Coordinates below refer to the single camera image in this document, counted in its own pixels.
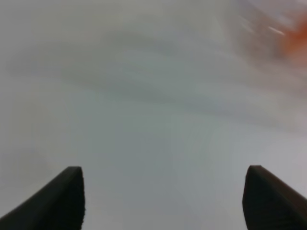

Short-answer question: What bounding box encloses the clear zip bag blue seal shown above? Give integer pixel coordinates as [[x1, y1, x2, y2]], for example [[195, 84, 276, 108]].
[[215, 0, 307, 98]]

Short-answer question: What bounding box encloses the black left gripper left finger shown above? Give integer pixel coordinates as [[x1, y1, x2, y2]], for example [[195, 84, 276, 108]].
[[0, 166, 85, 230]]

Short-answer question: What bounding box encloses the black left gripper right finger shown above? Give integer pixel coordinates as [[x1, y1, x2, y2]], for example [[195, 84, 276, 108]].
[[242, 165, 307, 230]]

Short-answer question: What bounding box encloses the orange round fruit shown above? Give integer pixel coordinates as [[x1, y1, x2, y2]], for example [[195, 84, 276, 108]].
[[281, 15, 307, 58]]

